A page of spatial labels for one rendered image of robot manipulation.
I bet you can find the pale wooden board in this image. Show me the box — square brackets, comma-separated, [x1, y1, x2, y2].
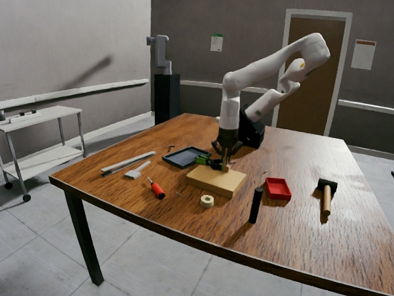
[185, 164, 247, 199]

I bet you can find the red screwdriver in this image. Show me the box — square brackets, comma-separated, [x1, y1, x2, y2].
[148, 177, 165, 199]

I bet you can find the red rectangular tray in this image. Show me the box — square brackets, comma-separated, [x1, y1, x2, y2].
[265, 177, 291, 200]

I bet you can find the beige ring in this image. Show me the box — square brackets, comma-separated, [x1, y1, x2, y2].
[200, 195, 214, 208]

